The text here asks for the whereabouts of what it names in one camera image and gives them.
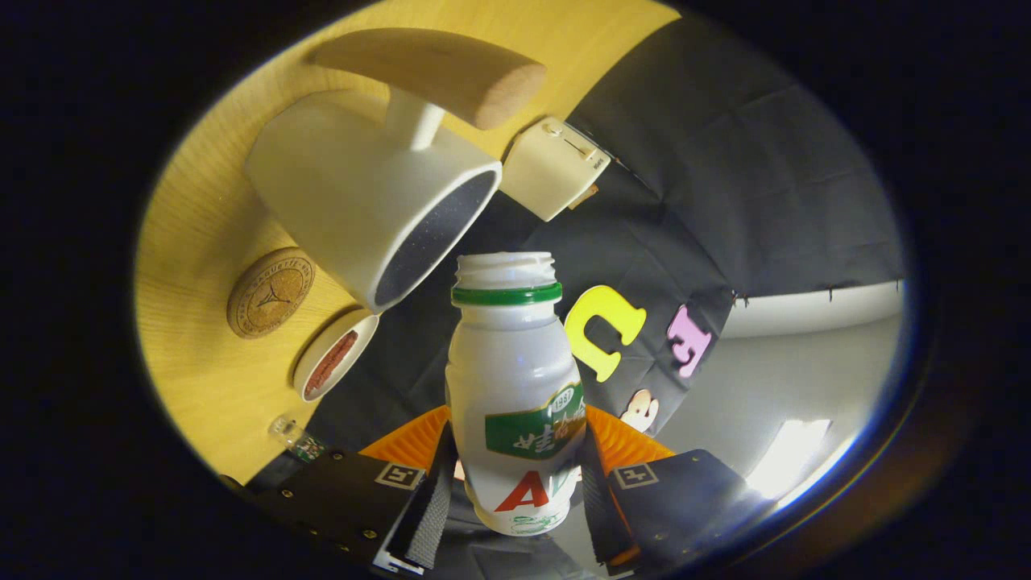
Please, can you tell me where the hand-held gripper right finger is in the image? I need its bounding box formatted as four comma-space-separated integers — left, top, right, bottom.
582, 403, 774, 569

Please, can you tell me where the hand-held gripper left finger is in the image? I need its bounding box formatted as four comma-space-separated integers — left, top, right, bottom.
246, 404, 458, 577

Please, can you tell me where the white juice bottle green label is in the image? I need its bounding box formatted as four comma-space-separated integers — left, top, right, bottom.
445, 251, 589, 537

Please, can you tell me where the round cork coaster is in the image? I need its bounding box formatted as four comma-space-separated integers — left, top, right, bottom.
226, 247, 317, 340

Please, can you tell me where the white cup wooden handle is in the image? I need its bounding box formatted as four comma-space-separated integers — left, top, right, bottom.
244, 28, 549, 315

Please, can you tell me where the clear plastic water bottle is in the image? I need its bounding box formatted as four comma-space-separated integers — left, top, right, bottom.
268, 415, 327, 462

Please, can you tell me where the red sausage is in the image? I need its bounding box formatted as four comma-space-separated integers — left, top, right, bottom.
304, 330, 360, 397

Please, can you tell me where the bright ceiling light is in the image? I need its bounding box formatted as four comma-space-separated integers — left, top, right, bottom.
745, 417, 859, 508

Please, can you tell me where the round white plate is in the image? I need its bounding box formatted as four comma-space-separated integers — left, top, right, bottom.
292, 308, 380, 403

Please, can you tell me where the wooden table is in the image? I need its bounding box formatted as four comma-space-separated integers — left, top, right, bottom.
135, 0, 681, 484

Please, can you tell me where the cream toaster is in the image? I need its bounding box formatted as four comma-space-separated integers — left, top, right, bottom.
499, 117, 611, 222

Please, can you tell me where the black backdrop cloth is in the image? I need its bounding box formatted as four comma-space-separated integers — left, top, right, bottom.
306, 16, 907, 580

